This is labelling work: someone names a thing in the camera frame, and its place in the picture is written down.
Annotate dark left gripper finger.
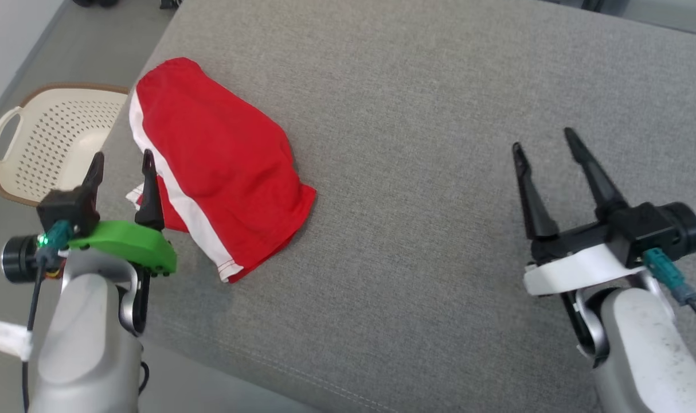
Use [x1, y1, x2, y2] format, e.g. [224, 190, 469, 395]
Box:
[81, 151, 105, 193]
[135, 149, 165, 232]

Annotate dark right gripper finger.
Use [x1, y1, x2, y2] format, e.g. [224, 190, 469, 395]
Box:
[564, 127, 629, 219]
[512, 142, 560, 240]

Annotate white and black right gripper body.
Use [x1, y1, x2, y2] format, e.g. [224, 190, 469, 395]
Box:
[523, 221, 650, 296]

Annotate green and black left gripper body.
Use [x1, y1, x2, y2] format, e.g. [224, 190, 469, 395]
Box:
[67, 221, 178, 277]

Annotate red and white shorts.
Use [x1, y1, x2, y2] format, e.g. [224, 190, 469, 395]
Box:
[126, 57, 317, 284]

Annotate cream perforated laundry basket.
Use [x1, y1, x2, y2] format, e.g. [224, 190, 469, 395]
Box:
[0, 83, 131, 207]

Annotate left cable with teal plug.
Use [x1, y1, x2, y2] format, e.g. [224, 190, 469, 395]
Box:
[20, 221, 75, 413]

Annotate cable with teal plug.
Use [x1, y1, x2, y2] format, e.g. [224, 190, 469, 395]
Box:
[643, 248, 696, 376]
[20, 221, 75, 413]

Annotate right cable with teal plug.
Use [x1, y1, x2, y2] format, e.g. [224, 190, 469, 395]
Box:
[643, 248, 696, 376]

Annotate white tag on left cable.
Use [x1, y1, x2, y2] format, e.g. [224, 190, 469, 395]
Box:
[0, 317, 33, 361]

